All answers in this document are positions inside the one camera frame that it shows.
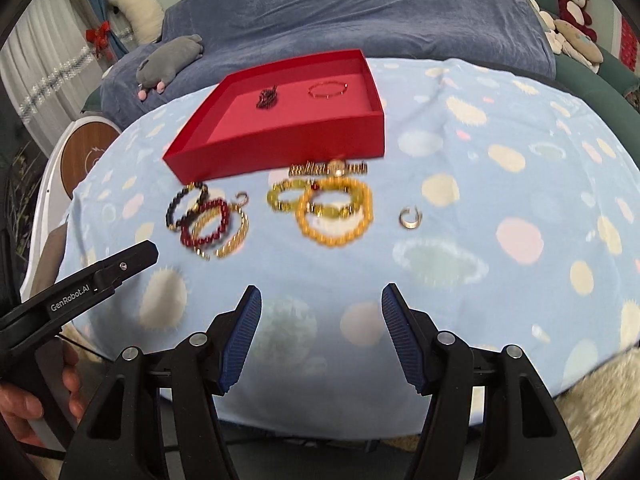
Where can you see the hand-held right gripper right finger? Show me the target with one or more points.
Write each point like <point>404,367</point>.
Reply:
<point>400,340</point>

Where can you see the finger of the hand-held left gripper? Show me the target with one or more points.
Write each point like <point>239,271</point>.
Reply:
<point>127,265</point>

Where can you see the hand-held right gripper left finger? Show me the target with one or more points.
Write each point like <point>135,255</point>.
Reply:
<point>245,340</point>

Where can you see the gold twisted bangle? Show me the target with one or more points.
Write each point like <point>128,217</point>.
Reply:
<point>235,245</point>

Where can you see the red tray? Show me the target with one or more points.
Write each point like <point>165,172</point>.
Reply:
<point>300,110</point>

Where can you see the person's left hand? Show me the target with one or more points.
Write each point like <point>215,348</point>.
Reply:
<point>20,405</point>

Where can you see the light blue spotted blanket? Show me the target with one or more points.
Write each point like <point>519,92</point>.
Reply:
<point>450,285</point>

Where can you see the dark twig plant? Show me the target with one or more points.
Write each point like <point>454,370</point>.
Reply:
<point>22,200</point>

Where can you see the round wood-top white stand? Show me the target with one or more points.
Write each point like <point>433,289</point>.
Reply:
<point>85,150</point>

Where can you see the cream fluffy rug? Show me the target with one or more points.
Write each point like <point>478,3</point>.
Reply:
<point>600,390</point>

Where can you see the grey plush toy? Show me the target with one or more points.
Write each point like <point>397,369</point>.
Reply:
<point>170,57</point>

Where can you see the white curtain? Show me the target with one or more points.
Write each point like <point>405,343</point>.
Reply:
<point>45,60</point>

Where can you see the blue curtain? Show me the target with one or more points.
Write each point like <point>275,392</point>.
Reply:
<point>117,42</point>

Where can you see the red bow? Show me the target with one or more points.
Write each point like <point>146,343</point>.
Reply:
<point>99,35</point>

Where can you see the thin gold bangle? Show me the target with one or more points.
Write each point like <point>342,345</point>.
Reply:
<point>320,97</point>

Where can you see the white cow plush toy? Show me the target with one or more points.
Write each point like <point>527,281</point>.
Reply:
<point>140,10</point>

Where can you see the teal sofa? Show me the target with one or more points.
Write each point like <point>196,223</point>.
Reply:
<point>575,80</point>

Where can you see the navy blue blanket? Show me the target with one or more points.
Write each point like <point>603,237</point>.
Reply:
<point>350,10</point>

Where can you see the cream round plush toy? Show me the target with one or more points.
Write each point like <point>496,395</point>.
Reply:
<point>575,40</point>

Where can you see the red monkey plush toy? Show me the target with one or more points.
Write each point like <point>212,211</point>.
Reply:
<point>570,10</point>

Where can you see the red wall hanging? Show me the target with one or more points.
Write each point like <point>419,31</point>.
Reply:
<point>627,45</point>

